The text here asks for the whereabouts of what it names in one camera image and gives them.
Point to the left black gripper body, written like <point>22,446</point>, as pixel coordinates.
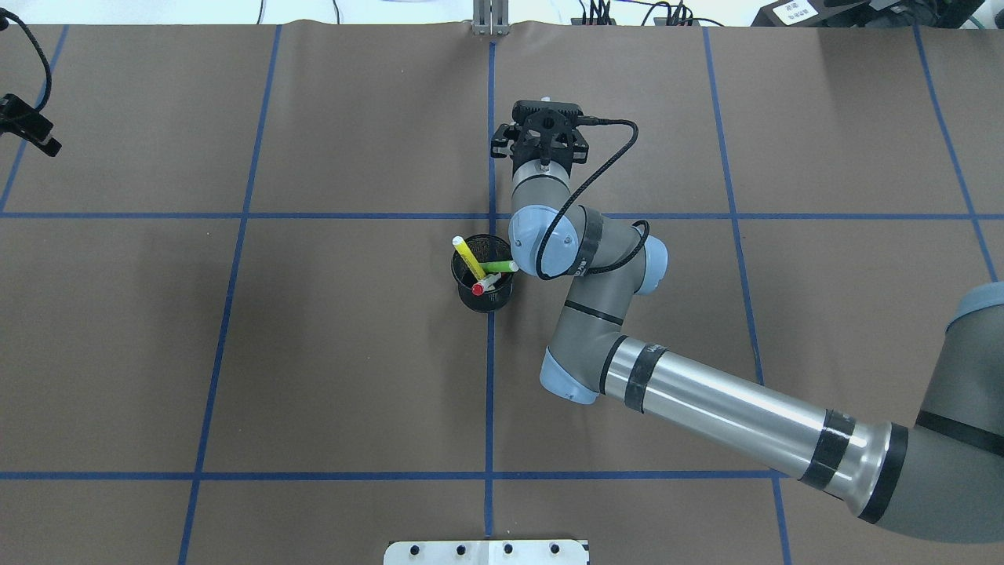
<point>50,147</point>

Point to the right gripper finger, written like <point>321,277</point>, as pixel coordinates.
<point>580,148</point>
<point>500,142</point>

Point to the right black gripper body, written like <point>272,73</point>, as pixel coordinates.
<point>500,144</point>

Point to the yellow highlighter pen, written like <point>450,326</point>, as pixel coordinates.
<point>467,256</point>

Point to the green highlighter pen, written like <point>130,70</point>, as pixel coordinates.
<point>500,267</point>

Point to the red white marker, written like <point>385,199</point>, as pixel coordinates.
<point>486,284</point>

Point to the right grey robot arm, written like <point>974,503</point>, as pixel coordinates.
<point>822,260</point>

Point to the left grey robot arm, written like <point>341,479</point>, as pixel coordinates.
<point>40,103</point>

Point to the black mesh pen cup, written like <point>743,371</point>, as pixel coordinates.
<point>486,248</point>

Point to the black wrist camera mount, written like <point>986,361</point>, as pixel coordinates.
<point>555,121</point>

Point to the aluminium frame post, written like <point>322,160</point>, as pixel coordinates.
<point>490,17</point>

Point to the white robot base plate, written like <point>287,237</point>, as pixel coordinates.
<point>518,551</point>

